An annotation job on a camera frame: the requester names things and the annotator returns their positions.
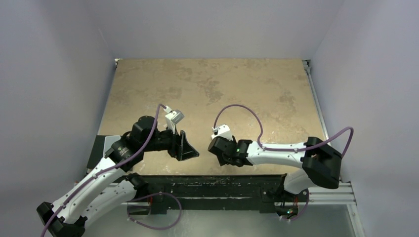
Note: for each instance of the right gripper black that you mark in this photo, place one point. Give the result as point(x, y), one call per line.
point(221, 148)

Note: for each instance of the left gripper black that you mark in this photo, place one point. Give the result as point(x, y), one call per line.
point(180, 148)

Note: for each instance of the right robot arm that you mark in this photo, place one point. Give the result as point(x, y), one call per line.
point(317, 163)

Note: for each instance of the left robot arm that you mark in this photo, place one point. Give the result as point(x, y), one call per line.
point(109, 184)

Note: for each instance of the white plastic box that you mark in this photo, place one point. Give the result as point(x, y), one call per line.
point(108, 141)

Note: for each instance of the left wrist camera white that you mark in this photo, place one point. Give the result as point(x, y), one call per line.
point(173, 117)

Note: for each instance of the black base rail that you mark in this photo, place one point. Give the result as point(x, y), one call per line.
point(263, 193)

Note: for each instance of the aluminium frame rail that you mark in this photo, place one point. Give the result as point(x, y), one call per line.
point(344, 194)

